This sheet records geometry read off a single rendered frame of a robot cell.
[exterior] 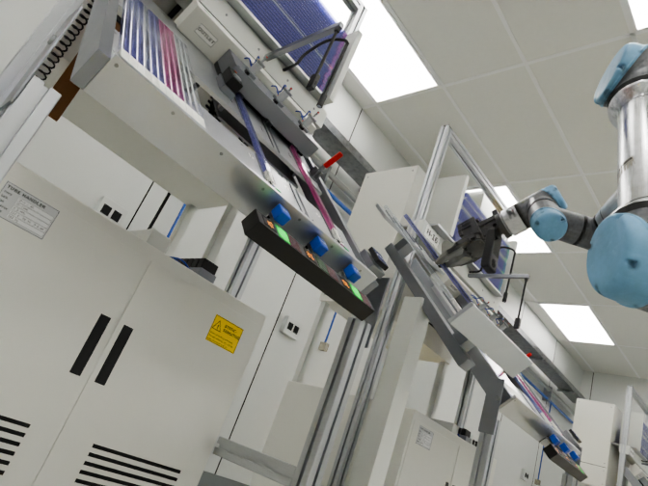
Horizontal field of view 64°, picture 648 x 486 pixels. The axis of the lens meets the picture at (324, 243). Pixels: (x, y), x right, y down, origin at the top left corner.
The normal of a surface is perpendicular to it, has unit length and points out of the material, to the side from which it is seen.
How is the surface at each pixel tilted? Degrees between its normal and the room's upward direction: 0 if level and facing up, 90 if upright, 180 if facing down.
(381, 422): 90
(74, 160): 90
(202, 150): 135
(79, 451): 90
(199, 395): 90
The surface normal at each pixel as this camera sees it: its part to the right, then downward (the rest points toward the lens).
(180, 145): 0.27, 0.59
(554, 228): -0.22, 0.39
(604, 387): -0.61, -0.51
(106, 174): 0.72, -0.03
